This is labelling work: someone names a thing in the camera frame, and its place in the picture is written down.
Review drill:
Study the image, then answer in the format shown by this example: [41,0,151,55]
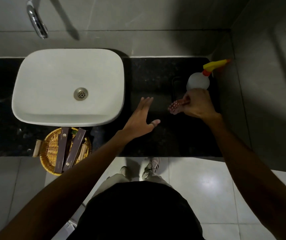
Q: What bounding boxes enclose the red dotted cloth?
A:
[167,98,191,115]

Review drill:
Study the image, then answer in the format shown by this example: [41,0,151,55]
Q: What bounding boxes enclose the black shirt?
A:
[67,181,206,240]

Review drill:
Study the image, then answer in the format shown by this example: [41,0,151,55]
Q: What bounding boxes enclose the person's left forearm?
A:
[0,130,129,240]

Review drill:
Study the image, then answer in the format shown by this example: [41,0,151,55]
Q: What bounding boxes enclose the person's right hand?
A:
[182,88,221,121]

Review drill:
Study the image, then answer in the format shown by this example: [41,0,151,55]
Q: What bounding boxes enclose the white ceramic basin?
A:
[11,48,125,127]

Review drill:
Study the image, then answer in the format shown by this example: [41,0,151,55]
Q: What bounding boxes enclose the person's right sneaker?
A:
[142,157,161,180]

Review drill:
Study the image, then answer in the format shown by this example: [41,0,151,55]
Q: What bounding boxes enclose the person's right forearm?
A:
[204,114,286,240]

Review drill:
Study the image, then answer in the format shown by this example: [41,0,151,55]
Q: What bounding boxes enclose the chrome faucet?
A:
[26,0,49,39]

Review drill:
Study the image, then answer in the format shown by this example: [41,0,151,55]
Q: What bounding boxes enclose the person's left hand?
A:
[122,97,161,141]

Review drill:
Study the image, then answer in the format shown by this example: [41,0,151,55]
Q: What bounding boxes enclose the metal basin drain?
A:
[73,87,89,101]

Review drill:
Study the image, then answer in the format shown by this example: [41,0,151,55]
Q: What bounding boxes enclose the long brown box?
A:
[62,128,87,173]
[54,127,70,174]

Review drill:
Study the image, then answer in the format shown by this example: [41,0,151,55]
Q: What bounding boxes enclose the round wicker basket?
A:
[39,127,92,176]

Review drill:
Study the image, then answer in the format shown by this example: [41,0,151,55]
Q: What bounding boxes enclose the white spray bottle yellow trigger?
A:
[186,58,231,92]

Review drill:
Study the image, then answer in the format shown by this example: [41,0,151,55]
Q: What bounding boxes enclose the beige trousers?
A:
[90,170,173,199]

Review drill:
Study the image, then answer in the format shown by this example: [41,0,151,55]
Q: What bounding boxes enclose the small beige packet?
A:
[32,139,43,157]
[79,143,88,161]

